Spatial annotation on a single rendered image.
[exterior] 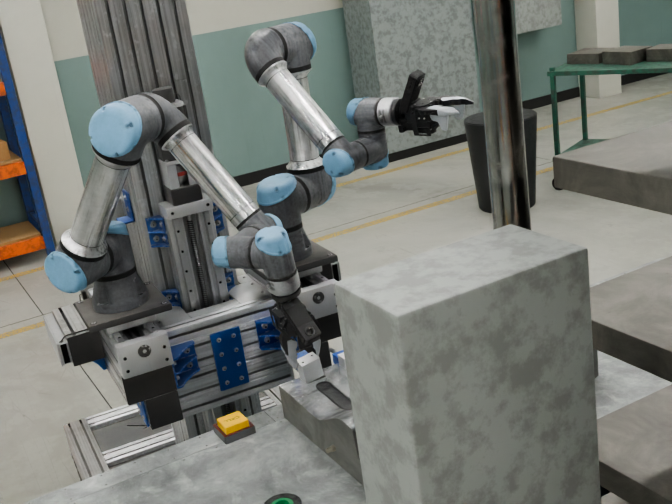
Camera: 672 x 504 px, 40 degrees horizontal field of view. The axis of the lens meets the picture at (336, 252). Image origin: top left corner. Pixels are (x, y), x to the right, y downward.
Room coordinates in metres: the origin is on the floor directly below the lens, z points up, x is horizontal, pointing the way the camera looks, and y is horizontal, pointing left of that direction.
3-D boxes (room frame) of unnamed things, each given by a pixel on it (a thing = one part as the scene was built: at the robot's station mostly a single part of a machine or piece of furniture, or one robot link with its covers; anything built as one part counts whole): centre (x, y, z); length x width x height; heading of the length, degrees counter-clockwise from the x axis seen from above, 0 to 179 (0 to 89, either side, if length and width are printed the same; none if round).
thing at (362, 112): (2.47, -0.14, 1.43); 0.11 x 0.08 x 0.09; 48
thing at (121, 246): (2.34, 0.60, 1.20); 0.13 x 0.12 x 0.14; 155
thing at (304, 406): (1.85, -0.04, 0.87); 0.50 x 0.26 x 0.14; 26
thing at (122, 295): (2.35, 0.60, 1.09); 0.15 x 0.15 x 0.10
